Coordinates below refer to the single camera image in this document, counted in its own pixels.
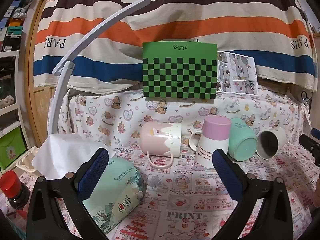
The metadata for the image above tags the bear print cloth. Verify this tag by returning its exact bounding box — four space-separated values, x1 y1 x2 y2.
57 85 311 153

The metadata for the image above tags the striped printed blanket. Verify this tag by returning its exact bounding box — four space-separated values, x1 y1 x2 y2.
32 0 318 93

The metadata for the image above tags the green storage box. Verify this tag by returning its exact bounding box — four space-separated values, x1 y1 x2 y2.
0 127 27 169

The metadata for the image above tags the white plastic bag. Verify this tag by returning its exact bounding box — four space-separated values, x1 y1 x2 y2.
0 94 15 109

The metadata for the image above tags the white shelf unit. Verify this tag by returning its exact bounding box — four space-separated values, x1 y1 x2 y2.
0 50 32 170

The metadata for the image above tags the white tissue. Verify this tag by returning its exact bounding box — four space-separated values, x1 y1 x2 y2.
32 134 117 180

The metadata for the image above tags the mint green cup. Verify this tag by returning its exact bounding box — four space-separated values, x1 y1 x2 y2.
227 117 258 162

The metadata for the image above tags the white cup with dark inside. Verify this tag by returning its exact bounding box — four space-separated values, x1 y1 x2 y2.
256 127 287 160

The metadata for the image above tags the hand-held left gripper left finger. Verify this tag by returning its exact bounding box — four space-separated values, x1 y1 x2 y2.
26 147 110 240

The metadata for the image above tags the white cup with pink base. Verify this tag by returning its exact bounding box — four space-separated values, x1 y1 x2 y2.
189 116 232 167

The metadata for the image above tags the cream plastic tray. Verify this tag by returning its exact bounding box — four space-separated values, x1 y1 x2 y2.
16 147 40 173

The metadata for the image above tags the pink patchwork print tablecloth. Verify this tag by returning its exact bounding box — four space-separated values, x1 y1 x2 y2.
0 140 320 240

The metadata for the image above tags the mint green tissue pack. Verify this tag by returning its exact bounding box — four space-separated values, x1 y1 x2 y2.
82 155 148 234

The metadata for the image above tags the red capped sauce bottle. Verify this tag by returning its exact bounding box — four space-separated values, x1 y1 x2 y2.
0 171 33 240

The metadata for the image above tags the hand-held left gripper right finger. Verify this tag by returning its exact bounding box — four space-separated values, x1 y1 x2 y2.
213 149 294 240

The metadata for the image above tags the stack of shoe boxes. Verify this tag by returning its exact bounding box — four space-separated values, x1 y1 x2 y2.
0 0 47 53

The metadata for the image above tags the pink and white drip mug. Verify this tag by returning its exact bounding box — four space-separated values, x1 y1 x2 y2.
139 122 182 168

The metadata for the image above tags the wooden bed frame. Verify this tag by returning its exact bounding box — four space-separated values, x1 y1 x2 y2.
24 0 62 147

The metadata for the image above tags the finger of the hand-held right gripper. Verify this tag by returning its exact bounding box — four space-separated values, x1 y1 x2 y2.
299 127 320 167

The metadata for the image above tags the green checkered box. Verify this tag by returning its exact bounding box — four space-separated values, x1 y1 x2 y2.
142 41 218 100

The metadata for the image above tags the comic strip sheet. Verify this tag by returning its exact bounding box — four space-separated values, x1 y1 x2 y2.
216 51 258 96

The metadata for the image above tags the white round device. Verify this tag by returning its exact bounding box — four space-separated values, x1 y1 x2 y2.
287 86 313 104

